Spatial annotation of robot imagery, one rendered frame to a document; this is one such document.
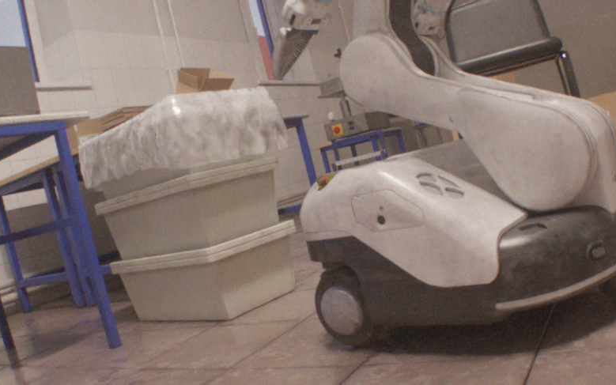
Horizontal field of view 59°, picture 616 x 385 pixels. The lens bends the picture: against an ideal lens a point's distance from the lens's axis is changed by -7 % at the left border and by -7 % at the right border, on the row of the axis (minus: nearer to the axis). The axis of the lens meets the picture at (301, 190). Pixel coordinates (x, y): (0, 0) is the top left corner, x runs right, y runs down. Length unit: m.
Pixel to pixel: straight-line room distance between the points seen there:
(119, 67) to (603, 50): 8.47
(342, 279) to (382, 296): 0.12
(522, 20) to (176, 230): 1.52
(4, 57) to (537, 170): 1.61
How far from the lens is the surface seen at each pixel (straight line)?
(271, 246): 1.91
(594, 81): 10.94
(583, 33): 11.00
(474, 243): 0.97
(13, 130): 1.78
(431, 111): 1.14
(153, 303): 2.08
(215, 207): 1.77
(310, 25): 1.14
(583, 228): 1.02
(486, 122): 1.08
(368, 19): 1.28
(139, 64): 4.78
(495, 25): 2.41
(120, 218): 2.09
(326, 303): 1.21
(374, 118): 5.72
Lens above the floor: 0.38
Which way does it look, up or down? 2 degrees down
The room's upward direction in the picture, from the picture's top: 14 degrees counter-clockwise
